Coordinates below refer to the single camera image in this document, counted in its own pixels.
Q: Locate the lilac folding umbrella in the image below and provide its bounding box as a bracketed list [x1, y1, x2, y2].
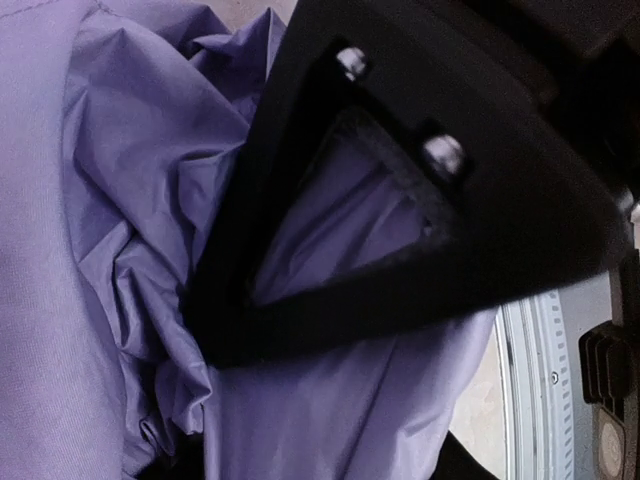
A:
[1, 1, 495, 479]

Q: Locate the aluminium front rail frame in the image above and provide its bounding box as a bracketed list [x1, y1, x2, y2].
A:
[495, 290, 575, 479]

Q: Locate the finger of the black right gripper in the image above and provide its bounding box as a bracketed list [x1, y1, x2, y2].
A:
[183, 1, 633, 369]

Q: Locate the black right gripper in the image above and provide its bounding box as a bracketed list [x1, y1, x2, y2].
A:
[449, 1, 639, 210]

